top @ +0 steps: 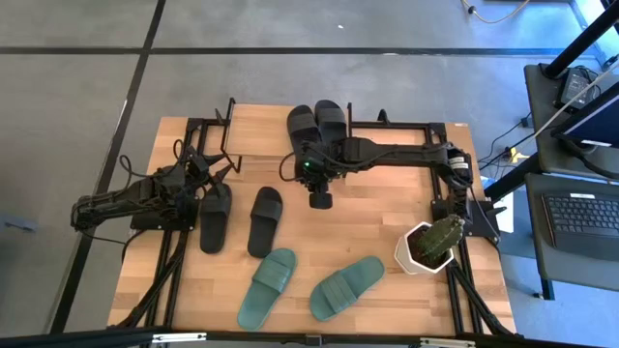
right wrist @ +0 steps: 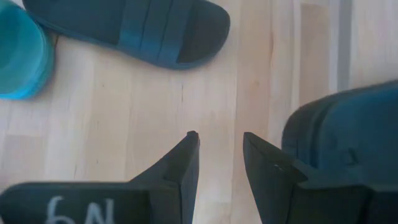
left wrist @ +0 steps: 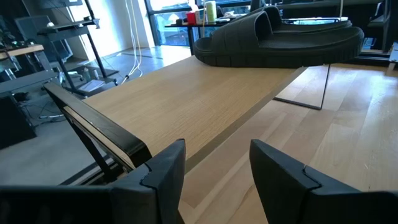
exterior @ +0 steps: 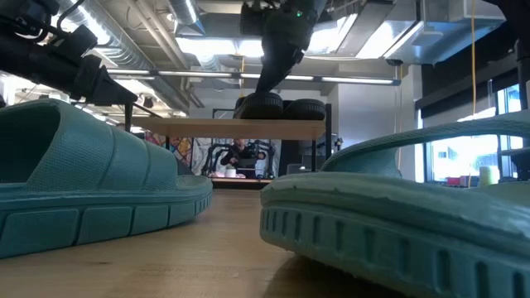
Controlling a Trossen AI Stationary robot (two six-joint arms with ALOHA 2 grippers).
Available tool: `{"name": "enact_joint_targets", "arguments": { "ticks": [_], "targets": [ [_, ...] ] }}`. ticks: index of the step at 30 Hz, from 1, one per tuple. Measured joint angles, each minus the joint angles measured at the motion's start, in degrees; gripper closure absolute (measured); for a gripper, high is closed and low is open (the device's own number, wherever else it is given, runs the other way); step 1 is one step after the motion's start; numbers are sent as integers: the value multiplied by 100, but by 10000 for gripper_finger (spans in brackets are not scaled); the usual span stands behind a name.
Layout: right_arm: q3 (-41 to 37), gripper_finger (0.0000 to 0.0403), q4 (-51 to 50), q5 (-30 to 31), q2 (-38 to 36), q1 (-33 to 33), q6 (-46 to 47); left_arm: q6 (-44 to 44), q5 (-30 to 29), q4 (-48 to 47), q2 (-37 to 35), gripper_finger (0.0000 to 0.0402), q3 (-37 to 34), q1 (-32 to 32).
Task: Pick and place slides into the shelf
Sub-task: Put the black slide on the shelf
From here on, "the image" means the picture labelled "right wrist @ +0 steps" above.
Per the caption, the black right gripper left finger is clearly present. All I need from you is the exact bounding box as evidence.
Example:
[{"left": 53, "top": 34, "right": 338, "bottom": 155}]
[{"left": 0, "top": 130, "right": 200, "bottom": 224}]

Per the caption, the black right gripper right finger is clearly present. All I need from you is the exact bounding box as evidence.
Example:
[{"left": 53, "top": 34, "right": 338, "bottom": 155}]
[{"left": 243, "top": 132, "right": 398, "bottom": 224}]

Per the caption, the black rubber slide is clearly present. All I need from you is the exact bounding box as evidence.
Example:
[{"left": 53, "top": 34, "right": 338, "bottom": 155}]
[
  {"left": 21, "top": 0, "right": 231, "bottom": 71},
  {"left": 281, "top": 80, "right": 398, "bottom": 189}
]

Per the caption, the green rubber slide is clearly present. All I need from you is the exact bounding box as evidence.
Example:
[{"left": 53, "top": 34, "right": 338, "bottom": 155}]
[{"left": 0, "top": 0, "right": 56, "bottom": 101}]

